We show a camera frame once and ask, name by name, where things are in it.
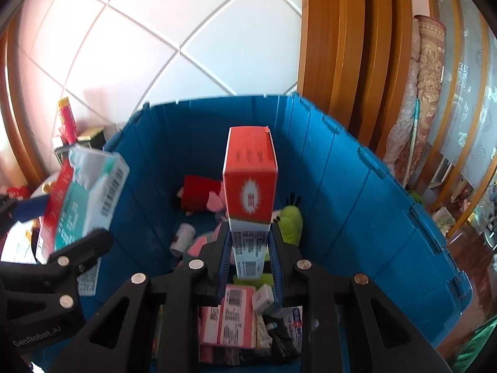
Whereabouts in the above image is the green frog plush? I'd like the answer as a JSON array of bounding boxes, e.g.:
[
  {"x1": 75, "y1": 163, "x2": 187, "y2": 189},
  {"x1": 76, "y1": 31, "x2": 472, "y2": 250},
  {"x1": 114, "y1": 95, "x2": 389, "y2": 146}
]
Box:
[{"x1": 272, "y1": 192, "x2": 303, "y2": 247}]

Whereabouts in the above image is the red yellow snack tube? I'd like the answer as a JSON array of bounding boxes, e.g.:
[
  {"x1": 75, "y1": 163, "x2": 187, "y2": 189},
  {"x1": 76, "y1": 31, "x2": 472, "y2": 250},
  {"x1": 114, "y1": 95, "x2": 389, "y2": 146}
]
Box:
[{"x1": 57, "y1": 97, "x2": 78, "y2": 144}]

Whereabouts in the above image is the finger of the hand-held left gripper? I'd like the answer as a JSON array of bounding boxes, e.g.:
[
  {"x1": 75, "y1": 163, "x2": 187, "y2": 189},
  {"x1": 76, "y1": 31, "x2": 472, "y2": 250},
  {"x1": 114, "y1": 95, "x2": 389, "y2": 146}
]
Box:
[
  {"x1": 38, "y1": 228, "x2": 114, "y2": 285},
  {"x1": 0, "y1": 193, "x2": 52, "y2": 225}
]

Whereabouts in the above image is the teal handled pole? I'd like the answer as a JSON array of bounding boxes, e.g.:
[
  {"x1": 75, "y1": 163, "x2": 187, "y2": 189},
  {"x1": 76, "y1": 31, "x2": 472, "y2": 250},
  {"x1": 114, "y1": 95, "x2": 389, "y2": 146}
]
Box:
[{"x1": 403, "y1": 99, "x2": 421, "y2": 188}]

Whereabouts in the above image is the blue white toothpaste box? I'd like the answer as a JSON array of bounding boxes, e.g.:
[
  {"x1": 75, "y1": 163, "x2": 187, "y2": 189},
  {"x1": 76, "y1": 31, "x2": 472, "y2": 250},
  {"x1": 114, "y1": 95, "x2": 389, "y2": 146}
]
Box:
[{"x1": 281, "y1": 305, "x2": 304, "y2": 352}]

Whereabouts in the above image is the pig plush red dress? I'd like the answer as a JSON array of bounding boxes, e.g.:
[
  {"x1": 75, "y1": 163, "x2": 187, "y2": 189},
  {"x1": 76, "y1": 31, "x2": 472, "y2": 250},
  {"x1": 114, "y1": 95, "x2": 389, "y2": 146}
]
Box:
[{"x1": 173, "y1": 175, "x2": 234, "y2": 218}]

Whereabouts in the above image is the rolled pale floral mat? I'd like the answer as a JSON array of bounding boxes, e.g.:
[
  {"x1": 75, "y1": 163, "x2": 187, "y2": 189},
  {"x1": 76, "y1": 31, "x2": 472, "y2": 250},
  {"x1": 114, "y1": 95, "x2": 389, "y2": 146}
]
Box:
[{"x1": 382, "y1": 19, "x2": 422, "y2": 168}]

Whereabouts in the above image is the white lint roller refill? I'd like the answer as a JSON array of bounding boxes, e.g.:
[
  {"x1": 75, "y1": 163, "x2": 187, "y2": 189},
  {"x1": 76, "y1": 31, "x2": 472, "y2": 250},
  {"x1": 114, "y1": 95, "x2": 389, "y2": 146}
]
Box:
[{"x1": 170, "y1": 223, "x2": 195, "y2": 257}]

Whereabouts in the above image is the blue plastic storage container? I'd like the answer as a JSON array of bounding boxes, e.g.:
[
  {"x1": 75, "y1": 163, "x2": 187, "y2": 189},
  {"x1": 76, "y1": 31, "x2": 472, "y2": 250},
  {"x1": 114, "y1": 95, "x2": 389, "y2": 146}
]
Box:
[{"x1": 29, "y1": 91, "x2": 473, "y2": 373}]

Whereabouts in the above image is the yellow sticky note pad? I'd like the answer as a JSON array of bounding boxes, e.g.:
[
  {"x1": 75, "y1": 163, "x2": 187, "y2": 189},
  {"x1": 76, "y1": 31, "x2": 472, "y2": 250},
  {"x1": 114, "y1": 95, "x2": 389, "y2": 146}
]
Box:
[{"x1": 77, "y1": 127, "x2": 104, "y2": 141}]

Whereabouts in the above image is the pink white box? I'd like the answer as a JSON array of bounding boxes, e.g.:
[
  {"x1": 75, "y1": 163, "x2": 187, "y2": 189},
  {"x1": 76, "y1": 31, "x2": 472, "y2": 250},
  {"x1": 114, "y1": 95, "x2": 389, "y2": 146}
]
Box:
[{"x1": 200, "y1": 284, "x2": 259, "y2": 348}]

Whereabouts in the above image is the pink pig plush teal dress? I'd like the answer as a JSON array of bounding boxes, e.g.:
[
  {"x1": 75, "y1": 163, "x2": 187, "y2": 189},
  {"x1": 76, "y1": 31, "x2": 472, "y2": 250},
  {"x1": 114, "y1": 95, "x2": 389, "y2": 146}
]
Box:
[{"x1": 182, "y1": 227, "x2": 234, "y2": 270}]

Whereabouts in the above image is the frosted glass sliding door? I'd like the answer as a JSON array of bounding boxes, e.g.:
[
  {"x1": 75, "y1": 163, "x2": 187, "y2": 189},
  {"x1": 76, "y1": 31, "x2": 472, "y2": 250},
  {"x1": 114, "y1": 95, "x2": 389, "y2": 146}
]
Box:
[{"x1": 427, "y1": 0, "x2": 497, "y2": 218}]

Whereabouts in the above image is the black cosmetic tube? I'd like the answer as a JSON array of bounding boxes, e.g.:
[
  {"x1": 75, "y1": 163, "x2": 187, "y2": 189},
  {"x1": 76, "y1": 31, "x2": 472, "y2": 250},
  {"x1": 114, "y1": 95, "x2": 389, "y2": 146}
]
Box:
[{"x1": 270, "y1": 324, "x2": 301, "y2": 359}]

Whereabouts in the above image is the rolled red patterned rug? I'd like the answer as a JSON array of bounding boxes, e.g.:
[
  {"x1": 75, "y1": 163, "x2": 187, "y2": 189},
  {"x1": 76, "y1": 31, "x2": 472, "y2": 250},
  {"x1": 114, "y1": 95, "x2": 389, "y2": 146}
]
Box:
[{"x1": 404, "y1": 15, "x2": 447, "y2": 187}]

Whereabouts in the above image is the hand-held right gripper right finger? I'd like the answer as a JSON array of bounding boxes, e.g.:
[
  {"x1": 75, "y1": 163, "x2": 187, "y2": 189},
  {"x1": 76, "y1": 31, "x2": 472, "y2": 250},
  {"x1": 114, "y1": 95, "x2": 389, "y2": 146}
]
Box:
[{"x1": 267, "y1": 223, "x2": 455, "y2": 373}]

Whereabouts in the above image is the red teal white box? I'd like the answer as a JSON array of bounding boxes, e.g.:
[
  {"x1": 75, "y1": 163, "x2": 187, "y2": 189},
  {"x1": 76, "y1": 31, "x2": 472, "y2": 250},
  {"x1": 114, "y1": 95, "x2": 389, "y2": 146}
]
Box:
[{"x1": 35, "y1": 144, "x2": 130, "y2": 297}]

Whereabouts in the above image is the small white box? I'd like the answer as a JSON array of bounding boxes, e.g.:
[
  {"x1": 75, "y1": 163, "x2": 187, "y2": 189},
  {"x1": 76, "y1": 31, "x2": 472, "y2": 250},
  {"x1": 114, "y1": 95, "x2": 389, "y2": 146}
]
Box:
[{"x1": 252, "y1": 283, "x2": 276, "y2": 313}]

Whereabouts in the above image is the green cloth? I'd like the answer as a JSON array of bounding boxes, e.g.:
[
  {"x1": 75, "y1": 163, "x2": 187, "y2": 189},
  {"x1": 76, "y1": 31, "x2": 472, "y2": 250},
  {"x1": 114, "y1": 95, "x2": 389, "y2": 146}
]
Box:
[{"x1": 452, "y1": 316, "x2": 497, "y2": 373}]

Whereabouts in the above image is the black gift box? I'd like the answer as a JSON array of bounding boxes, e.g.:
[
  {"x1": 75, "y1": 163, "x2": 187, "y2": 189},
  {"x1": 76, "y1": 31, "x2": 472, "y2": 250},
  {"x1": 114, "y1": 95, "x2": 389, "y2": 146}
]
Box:
[{"x1": 54, "y1": 134, "x2": 107, "y2": 172}]

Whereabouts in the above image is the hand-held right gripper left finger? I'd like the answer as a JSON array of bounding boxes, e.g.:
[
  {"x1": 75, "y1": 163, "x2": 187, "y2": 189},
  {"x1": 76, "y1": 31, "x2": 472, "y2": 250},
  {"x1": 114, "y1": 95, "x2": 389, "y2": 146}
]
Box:
[{"x1": 72, "y1": 221, "x2": 234, "y2": 373}]

